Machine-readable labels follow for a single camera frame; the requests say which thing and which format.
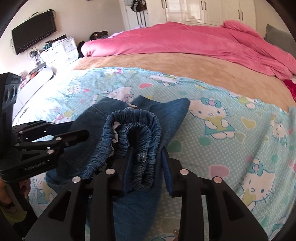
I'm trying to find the black wall television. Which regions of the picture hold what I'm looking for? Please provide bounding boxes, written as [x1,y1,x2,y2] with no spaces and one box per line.
[11,9,57,55]

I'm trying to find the grey padded headboard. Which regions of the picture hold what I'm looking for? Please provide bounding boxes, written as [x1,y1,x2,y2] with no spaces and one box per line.
[264,24,295,53]

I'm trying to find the white desk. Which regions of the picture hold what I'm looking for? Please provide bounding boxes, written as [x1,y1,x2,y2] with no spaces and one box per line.
[13,67,54,121]

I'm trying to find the hanging black bags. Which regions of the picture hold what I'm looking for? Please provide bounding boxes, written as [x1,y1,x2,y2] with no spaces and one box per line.
[130,0,147,27]

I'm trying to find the cartoon cat print bedsheet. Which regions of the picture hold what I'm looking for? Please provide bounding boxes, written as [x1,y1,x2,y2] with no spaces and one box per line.
[13,67,295,240]

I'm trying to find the tan plush blanket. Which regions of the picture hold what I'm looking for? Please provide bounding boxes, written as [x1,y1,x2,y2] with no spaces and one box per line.
[75,53,295,111]

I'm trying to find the white drawer cabinet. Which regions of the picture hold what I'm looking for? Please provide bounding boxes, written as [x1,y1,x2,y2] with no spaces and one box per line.
[41,36,79,69]

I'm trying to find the red garment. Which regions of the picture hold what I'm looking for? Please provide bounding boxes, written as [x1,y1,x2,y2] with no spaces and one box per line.
[283,79,296,101]

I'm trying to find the blue denim pants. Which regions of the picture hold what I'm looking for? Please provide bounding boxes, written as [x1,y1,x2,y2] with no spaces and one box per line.
[45,96,190,240]

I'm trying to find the olive green sleeve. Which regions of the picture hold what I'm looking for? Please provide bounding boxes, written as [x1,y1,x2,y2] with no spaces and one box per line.
[1,204,27,225]

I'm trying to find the white wardrobe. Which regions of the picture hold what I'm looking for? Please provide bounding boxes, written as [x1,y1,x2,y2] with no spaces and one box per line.
[119,0,256,30]

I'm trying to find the black bag on floor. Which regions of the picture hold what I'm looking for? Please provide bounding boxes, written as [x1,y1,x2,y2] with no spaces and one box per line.
[77,31,110,58]

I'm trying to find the pink quilt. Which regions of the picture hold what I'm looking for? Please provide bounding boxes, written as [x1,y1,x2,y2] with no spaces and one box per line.
[81,20,295,80]

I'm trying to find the left hand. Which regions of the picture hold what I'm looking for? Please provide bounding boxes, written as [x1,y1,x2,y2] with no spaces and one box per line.
[1,178,31,211]

